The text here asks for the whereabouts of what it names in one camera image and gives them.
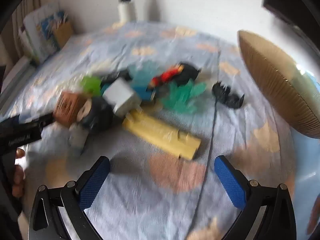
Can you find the patterned bed sheet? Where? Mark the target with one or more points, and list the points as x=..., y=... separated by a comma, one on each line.
x=150, y=205

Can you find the yellow wooden block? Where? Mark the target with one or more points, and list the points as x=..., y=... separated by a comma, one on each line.
x=162, y=135

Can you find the black lumpy toy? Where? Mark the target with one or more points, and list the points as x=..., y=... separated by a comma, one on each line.
x=188, y=73

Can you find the white lamp pole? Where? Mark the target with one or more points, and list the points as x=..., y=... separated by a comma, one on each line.
x=126, y=5

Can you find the person's left hand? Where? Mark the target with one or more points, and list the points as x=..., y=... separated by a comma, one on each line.
x=18, y=180

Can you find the person's left forearm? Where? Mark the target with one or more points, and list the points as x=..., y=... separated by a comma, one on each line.
x=8, y=225

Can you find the green toy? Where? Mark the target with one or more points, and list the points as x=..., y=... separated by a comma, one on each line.
x=91, y=85

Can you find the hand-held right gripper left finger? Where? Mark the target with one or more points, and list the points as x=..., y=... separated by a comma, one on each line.
x=95, y=182

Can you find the red toy figure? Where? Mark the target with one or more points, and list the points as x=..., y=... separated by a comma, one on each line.
x=165, y=76

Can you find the grey toy cube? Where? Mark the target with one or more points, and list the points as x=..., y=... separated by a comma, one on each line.
x=121, y=99

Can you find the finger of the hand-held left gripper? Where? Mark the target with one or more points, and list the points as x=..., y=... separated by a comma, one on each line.
x=47, y=120

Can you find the row of upright books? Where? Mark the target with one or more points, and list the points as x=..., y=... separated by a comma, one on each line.
x=41, y=30

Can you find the ribbed amber glass bowl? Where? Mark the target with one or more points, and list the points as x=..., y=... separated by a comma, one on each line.
x=275, y=85

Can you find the brown round object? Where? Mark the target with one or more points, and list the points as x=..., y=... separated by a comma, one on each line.
x=313, y=218

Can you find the black rectangular box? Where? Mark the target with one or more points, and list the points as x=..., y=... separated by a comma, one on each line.
x=113, y=78

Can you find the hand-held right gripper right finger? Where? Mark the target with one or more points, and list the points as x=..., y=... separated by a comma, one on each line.
x=230, y=182

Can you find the blue rectangular box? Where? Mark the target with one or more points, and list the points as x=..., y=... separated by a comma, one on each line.
x=143, y=92

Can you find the teal crystal toy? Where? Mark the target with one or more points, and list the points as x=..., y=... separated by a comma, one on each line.
x=185, y=96

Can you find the cardboard pen holder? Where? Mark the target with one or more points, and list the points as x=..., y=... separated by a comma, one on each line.
x=63, y=33

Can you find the light blue crystal toy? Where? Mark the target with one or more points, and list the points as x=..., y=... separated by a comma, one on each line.
x=145, y=72

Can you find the black claw-shaped toy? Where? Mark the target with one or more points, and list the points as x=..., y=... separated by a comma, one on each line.
x=227, y=95

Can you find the white stacked books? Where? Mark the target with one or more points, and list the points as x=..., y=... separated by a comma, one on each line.
x=17, y=75

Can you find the light blue side table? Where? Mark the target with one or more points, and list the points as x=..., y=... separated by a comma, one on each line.
x=305, y=167

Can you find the black monitor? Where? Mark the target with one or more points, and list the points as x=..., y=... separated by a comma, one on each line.
x=292, y=7

